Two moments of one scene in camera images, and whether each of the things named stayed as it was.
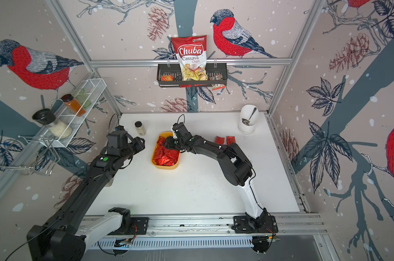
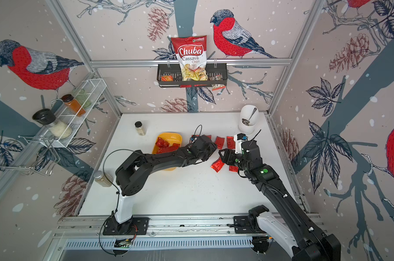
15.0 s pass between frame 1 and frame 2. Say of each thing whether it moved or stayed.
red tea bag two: stayed
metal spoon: stayed
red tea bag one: stayed
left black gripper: moved
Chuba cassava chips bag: stayed
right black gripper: moved
